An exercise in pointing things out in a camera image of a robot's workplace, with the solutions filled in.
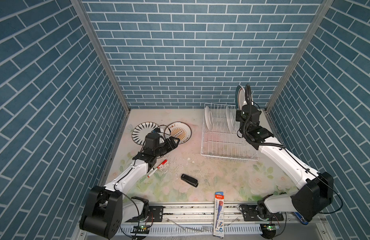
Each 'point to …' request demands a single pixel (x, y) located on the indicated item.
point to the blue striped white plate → (140, 131)
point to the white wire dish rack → (219, 142)
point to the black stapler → (190, 179)
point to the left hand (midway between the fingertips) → (177, 141)
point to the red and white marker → (158, 167)
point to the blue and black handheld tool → (301, 218)
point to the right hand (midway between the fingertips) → (246, 104)
